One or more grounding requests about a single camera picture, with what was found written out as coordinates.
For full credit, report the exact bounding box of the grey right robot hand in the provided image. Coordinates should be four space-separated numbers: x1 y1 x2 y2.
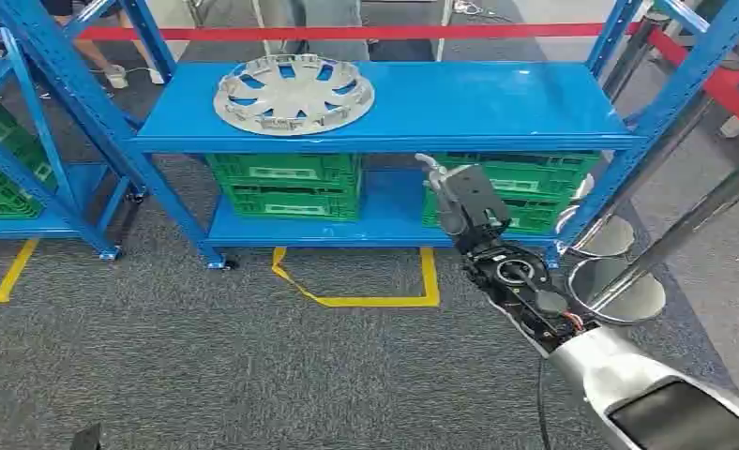
415 153 472 237

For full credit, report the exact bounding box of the yellow floor tape outline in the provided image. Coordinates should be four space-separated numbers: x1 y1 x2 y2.
0 238 40 306
271 247 441 309

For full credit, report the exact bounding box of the blue steel shelf rack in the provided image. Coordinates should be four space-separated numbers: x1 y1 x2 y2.
0 24 150 263
0 0 739 272

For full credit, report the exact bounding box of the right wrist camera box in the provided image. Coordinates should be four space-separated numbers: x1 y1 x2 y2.
457 165 511 229

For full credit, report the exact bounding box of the red barrier belt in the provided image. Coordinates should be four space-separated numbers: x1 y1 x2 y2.
645 27 739 139
0 22 642 44

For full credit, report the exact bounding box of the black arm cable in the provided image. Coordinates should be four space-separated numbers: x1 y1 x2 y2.
535 356 552 450

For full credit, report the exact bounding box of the silver plastic wheel cover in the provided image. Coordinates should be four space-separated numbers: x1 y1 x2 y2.
212 53 376 137

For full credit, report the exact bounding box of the chrome barrier stanchion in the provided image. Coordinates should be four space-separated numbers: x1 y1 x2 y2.
566 145 739 326
555 8 672 260

